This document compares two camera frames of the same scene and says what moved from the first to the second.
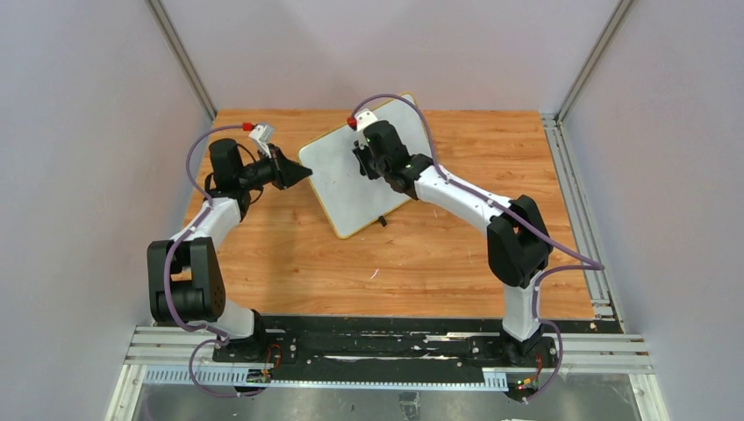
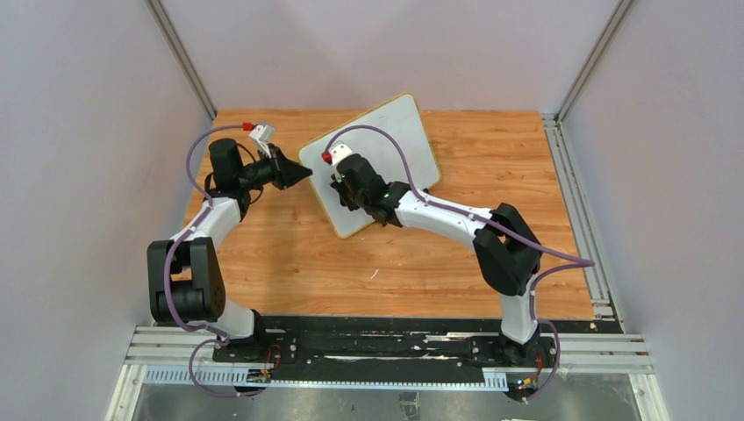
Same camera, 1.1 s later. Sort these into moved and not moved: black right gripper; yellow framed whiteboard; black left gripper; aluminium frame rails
Moved: black right gripper
Not moved: aluminium frame rails; yellow framed whiteboard; black left gripper
